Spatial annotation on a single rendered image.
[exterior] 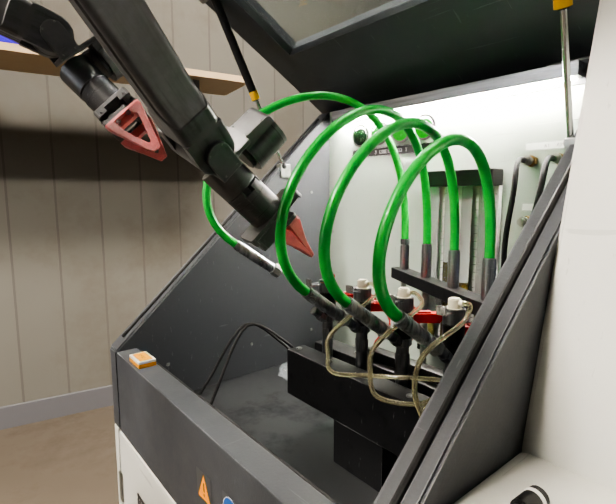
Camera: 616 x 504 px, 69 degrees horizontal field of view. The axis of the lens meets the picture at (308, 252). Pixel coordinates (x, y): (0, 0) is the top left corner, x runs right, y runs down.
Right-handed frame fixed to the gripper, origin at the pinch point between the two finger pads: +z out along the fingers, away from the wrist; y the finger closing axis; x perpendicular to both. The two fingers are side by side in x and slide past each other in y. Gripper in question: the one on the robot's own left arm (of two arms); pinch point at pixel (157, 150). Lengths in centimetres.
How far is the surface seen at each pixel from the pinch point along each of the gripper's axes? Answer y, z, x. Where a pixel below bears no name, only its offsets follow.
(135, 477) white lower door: 12, 36, 44
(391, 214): -29.8, 33.5, -10.8
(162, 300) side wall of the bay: 17.6, 15.8, 19.7
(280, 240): -17.5, 26.4, -2.0
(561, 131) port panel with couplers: -10, 45, -47
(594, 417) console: -33, 61, -10
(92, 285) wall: 190, -46, 71
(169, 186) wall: 196, -60, 0
